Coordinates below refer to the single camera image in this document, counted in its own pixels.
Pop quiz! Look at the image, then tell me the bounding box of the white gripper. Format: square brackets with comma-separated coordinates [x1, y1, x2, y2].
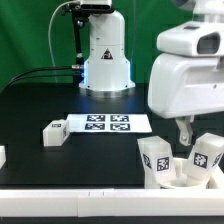
[148, 53, 224, 146]

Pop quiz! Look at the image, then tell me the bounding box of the white L-shaped fence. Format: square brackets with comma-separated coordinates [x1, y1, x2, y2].
[0, 170, 224, 217]

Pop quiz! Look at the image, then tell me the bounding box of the white marker sheet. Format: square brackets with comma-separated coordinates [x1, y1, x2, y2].
[67, 114, 152, 133]

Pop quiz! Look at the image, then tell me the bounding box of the white cable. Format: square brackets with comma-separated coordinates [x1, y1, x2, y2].
[47, 0, 81, 84]

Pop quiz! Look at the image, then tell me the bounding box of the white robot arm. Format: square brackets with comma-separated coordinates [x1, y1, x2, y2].
[80, 0, 224, 145]

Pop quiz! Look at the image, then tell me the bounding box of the black camera on stand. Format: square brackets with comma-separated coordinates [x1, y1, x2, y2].
[80, 0, 113, 14]

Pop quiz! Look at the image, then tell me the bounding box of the black camera stand pole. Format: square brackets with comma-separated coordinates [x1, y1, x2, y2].
[62, 2, 89, 65]

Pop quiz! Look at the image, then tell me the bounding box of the white round stool seat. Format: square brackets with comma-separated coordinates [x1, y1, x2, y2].
[143, 157, 212, 190]

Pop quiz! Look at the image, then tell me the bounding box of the black cable upper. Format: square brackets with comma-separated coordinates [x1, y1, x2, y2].
[6, 65, 84, 88]

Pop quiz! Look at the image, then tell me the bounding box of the black cable lower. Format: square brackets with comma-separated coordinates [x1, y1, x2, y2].
[0, 73, 83, 96]

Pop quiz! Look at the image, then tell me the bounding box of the black cable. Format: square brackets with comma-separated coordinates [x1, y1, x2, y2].
[0, 73, 83, 96]
[6, 65, 84, 88]

